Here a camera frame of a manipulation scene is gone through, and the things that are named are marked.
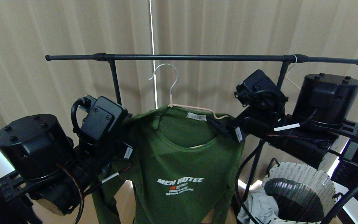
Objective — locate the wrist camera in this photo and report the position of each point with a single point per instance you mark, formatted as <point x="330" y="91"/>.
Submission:
<point x="104" y="121"/>
<point x="256" y="84"/>

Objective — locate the black clothes rack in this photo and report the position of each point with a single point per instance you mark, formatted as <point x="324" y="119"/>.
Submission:
<point x="197" y="57"/>

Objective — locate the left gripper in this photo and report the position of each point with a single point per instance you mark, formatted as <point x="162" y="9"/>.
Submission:
<point x="67" y="186"/>

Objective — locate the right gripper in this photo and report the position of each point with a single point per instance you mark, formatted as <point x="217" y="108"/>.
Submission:
<point x="303" y="146"/>

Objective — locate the white laundry basket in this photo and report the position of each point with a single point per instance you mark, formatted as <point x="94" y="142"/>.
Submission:
<point x="303" y="174"/>

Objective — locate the pale grey shorts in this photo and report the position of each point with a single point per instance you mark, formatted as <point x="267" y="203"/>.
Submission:
<point x="259" y="205"/>

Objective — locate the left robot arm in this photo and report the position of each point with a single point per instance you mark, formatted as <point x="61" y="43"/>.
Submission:
<point x="29" y="146"/>

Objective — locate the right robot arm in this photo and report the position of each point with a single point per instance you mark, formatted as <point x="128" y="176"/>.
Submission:
<point x="325" y="96"/>

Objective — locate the pink clothes hanger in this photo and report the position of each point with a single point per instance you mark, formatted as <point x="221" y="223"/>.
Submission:
<point x="292" y="83"/>
<point x="170" y="99"/>

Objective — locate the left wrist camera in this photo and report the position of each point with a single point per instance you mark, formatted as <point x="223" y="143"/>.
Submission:
<point x="104" y="121"/>

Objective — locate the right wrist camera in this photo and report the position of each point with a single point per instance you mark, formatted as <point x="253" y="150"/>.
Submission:
<point x="256" y="84"/>

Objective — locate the green printed t-shirt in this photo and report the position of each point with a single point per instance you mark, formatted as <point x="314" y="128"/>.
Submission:
<point x="182" y="161"/>

